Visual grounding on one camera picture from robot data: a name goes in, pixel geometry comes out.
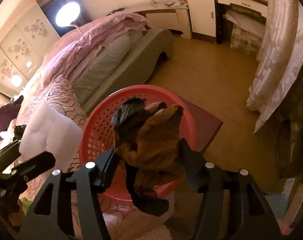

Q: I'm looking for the brown bag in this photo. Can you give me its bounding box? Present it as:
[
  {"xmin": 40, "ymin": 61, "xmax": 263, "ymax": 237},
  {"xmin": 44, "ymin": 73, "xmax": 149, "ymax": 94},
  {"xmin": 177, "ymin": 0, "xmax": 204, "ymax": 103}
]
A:
[{"xmin": 111, "ymin": 98, "xmax": 185, "ymax": 217}]

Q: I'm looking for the rose pattern bedspread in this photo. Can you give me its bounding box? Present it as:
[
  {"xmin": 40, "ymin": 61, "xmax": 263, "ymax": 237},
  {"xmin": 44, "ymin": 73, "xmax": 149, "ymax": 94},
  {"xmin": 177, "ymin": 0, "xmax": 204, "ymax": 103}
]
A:
[{"xmin": 1, "ymin": 75, "xmax": 175, "ymax": 239}]

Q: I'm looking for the round ring lamp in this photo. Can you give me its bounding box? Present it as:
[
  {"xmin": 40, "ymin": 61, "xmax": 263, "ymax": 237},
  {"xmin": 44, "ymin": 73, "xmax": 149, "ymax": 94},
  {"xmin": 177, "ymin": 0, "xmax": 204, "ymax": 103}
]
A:
[{"xmin": 55, "ymin": 2, "xmax": 80, "ymax": 27}]

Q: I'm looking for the white low tv cabinet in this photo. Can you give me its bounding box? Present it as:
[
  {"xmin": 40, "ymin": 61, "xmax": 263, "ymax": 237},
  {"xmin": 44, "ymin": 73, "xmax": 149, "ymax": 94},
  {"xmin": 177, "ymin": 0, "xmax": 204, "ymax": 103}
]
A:
[{"xmin": 106, "ymin": 2, "xmax": 193, "ymax": 40}]

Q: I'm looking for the white tall cabinet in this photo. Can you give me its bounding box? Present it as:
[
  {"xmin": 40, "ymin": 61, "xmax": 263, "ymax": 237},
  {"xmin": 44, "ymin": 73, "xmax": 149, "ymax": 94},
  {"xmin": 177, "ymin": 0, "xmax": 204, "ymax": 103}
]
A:
[{"xmin": 188, "ymin": 0, "xmax": 216, "ymax": 43}]

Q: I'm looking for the dark red low stool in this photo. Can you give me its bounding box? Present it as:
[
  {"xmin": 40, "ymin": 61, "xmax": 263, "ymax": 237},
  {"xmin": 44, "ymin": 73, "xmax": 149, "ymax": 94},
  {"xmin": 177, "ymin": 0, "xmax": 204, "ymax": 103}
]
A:
[{"xmin": 179, "ymin": 96, "xmax": 223, "ymax": 153}]

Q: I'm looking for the purple garment on bed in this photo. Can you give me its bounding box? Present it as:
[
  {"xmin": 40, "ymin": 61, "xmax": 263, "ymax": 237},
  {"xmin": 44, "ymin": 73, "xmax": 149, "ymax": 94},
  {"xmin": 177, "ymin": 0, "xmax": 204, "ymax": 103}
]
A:
[{"xmin": 0, "ymin": 95, "xmax": 24, "ymax": 141}]

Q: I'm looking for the clear plastic bag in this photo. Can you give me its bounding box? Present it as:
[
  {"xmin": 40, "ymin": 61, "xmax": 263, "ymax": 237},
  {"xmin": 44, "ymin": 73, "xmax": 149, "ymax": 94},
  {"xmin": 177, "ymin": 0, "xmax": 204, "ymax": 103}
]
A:
[{"xmin": 19, "ymin": 100, "xmax": 83, "ymax": 171}]

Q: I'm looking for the black plastic bag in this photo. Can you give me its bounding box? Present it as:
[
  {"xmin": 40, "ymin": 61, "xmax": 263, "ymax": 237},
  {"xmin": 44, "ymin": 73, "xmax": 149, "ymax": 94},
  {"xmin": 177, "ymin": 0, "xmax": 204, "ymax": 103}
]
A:
[{"xmin": 13, "ymin": 125, "xmax": 26, "ymax": 141}]

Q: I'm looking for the pink lace curtain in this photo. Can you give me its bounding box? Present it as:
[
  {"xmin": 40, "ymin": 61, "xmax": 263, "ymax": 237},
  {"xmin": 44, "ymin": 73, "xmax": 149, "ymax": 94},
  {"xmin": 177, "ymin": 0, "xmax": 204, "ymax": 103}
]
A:
[{"xmin": 247, "ymin": 0, "xmax": 303, "ymax": 131}]

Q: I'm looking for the red plastic mesh trash basket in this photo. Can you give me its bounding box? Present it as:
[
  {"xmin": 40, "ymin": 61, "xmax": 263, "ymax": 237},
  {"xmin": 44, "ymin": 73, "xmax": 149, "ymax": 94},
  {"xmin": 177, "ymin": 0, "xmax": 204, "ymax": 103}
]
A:
[{"xmin": 79, "ymin": 85, "xmax": 197, "ymax": 206}]

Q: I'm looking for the plaid covered dresser stool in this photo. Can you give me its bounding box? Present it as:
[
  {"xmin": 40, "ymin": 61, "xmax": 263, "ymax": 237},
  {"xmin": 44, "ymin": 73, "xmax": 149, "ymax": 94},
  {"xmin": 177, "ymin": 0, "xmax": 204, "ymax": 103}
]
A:
[{"xmin": 223, "ymin": 4, "xmax": 266, "ymax": 57}]

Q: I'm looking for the folded pink quilt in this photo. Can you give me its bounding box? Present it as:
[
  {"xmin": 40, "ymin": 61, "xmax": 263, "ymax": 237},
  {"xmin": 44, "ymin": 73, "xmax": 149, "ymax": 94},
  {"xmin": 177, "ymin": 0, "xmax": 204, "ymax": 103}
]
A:
[{"xmin": 40, "ymin": 11, "xmax": 153, "ymax": 87}]

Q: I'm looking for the grey bed frame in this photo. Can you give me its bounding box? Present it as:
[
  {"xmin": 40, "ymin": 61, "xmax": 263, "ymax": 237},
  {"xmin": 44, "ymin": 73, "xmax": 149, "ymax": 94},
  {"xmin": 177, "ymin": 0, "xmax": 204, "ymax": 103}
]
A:
[{"xmin": 72, "ymin": 29, "xmax": 174, "ymax": 116}]

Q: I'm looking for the white sliding door wardrobe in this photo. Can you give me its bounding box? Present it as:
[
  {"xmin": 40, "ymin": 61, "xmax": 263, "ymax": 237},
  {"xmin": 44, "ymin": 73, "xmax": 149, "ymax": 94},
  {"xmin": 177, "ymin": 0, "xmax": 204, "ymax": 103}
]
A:
[{"xmin": 0, "ymin": 3, "xmax": 60, "ymax": 98}]

